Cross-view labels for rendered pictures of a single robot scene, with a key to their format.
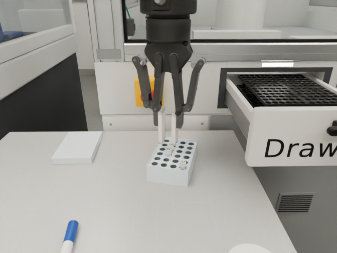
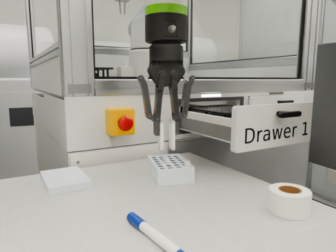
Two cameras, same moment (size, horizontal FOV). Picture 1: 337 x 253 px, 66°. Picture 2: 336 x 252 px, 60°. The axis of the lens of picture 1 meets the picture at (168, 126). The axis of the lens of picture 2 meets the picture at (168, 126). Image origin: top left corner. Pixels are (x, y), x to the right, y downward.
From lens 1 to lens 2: 0.35 m
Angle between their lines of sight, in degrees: 32
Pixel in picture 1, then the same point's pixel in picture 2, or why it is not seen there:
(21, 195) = (45, 219)
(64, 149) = (54, 181)
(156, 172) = (167, 175)
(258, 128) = (239, 120)
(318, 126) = (270, 116)
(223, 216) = (236, 189)
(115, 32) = (85, 69)
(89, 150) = (83, 177)
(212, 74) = (168, 105)
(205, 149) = not seen: hidden behind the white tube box
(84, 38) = not seen: outside the picture
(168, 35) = (174, 55)
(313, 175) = not seen: hidden behind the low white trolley
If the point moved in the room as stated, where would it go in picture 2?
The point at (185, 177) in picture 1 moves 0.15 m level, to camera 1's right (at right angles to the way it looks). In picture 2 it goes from (192, 173) to (243, 164)
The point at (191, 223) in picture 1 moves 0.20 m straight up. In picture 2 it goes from (220, 197) to (223, 95)
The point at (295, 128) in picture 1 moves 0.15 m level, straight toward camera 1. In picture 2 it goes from (258, 118) to (283, 129)
